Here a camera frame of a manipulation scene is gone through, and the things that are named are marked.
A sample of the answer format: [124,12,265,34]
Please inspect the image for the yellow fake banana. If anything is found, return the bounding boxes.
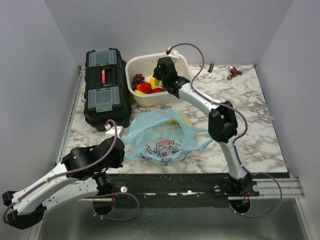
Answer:
[149,77,157,90]
[155,79,162,86]
[168,113,193,126]
[134,89,147,95]

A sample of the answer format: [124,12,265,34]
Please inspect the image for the red orange fake strawberry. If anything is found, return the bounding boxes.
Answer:
[151,87,165,94]

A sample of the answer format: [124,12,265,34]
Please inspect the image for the red fake apple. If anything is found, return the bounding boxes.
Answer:
[137,82,152,94]

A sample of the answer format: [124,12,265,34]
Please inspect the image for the dark red fake grapes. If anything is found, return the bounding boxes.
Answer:
[131,73,145,90]

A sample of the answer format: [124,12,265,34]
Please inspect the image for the blue printed plastic bag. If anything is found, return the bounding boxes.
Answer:
[123,108,213,166]

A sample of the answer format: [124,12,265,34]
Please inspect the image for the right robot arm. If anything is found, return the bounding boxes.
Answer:
[153,57,252,196]

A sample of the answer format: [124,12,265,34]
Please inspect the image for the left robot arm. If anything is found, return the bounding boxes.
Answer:
[2,136,125,230]

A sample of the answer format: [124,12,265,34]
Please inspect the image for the white plastic basin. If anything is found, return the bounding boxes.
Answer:
[125,52,193,107]

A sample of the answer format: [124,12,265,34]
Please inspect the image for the black screwdriver bit holder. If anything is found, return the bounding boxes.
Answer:
[207,63,215,73]

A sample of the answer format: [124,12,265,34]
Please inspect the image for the black toolbox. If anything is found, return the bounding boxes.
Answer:
[83,48,132,132]

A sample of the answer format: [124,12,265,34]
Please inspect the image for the brown brass faucet valve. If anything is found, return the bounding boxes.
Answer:
[227,65,243,80]

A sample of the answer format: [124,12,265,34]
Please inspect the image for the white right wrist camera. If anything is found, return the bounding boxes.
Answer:
[165,48,180,61]

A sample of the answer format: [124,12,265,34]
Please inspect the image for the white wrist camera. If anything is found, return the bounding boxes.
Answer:
[104,124,124,138]
[165,48,180,61]

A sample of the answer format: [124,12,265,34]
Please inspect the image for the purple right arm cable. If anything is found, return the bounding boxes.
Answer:
[169,43,248,176]

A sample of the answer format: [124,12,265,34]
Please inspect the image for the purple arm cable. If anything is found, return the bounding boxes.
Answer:
[169,43,248,176]
[2,119,118,224]

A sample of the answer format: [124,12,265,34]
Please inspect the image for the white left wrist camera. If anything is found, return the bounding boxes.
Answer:
[104,124,124,138]

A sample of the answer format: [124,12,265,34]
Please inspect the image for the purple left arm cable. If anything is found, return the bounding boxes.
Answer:
[2,119,118,224]

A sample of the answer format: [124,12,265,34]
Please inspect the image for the black mounting rail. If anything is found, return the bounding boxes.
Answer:
[92,173,260,210]

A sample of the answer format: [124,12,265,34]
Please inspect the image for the aluminium frame rail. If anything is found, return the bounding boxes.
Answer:
[27,66,87,240]

